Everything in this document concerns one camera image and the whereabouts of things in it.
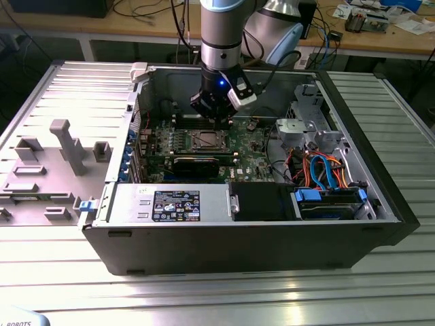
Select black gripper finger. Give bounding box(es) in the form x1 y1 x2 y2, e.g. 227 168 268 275
189 89 224 132
222 101 239 132

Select silver topped CPU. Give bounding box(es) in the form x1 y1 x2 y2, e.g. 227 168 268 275
198 133 222 147

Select green motherboard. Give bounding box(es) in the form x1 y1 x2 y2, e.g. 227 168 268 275
138 117 275 183

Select black graphics card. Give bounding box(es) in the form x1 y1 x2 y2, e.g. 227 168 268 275
149 152 237 180

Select grey metal drive cage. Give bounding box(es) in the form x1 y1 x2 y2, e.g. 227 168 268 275
274 83 345 152

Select pale grey case latch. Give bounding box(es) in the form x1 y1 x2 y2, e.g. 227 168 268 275
130 62 151 84

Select black fan shroud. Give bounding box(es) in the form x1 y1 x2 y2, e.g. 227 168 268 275
230 182 295 222

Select wooden desk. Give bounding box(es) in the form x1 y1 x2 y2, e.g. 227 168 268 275
0 0 435 62

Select grey power supply unit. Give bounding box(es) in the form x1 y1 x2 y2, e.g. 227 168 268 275
107 183 235 223

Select black PC case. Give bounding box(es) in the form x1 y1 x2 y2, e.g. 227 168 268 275
81 62 421 276

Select hard disk in blue carrier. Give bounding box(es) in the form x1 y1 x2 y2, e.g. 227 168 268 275
292 188 370 221

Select grey parts rack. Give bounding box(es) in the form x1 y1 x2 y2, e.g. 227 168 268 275
0 118 115 227

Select blue plastic latch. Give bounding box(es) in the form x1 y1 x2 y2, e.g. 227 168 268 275
78 199 99 214

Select long black box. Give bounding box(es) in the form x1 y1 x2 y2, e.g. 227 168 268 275
9 0 110 18

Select grey metal box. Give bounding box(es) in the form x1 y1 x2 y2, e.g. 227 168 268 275
365 12 389 34

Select white papers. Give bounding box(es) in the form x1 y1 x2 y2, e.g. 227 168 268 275
394 18 434 35

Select pale blue teach pendant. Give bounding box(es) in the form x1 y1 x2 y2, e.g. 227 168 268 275
0 304 51 326

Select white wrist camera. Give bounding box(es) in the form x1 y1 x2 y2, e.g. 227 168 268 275
226 69 258 110

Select black camera cable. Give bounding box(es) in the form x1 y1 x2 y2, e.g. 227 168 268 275
253 50 303 96

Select thick black cable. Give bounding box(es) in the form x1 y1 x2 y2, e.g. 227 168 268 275
264 124 295 186

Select hanging black cable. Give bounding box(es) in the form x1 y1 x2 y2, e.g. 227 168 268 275
171 0 192 64

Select orange wire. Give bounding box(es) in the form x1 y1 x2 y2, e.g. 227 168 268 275
331 156 350 189
292 152 312 187

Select blue wire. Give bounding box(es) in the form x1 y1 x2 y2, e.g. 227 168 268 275
311 154 341 191

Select blue cable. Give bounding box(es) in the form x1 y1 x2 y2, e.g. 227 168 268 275
322 20 336 60

